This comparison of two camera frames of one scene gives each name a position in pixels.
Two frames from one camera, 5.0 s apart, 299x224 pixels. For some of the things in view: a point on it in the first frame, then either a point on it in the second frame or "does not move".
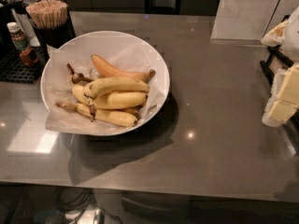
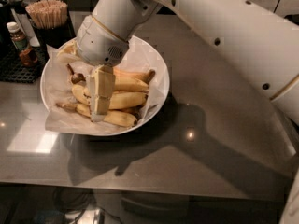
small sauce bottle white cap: (19, 38) does not move
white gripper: (291, 38) to (99, 46)
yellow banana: (116, 100) does not move
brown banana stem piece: (78, 77) does not move
